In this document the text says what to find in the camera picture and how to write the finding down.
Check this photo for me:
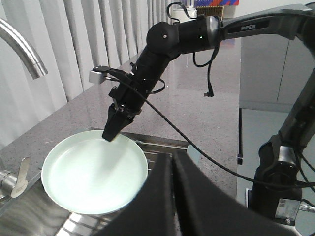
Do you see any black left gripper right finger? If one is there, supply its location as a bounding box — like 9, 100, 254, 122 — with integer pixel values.
173, 151, 296, 236

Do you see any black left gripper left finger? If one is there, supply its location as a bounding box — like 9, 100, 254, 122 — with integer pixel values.
96, 153, 176, 236

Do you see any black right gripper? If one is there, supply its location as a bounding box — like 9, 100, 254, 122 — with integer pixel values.
102, 73, 160, 141

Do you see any light green round plate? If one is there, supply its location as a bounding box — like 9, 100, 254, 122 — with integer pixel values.
41, 130, 148, 215

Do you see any chrome kitchen faucet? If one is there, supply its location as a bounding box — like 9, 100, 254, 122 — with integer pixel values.
0, 18, 48, 201

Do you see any grey metal dish rack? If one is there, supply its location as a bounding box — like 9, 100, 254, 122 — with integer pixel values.
56, 132, 201, 236

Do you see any wooden slatted rack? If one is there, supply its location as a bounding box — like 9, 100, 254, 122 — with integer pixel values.
196, 6, 224, 20

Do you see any white pleated curtain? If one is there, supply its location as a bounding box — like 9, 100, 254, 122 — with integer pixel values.
0, 0, 169, 147

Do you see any stainless steel sink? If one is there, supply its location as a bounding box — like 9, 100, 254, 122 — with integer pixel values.
0, 180, 119, 236

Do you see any white kitchen appliance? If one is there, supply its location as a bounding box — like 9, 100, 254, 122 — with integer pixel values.
170, 5, 197, 23

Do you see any red blue poster box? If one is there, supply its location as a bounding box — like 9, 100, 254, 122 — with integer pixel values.
194, 0, 239, 7

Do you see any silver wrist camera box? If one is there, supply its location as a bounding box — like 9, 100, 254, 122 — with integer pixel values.
89, 70, 106, 85

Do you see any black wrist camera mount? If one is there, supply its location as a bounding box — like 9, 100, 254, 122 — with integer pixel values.
92, 65, 132, 84

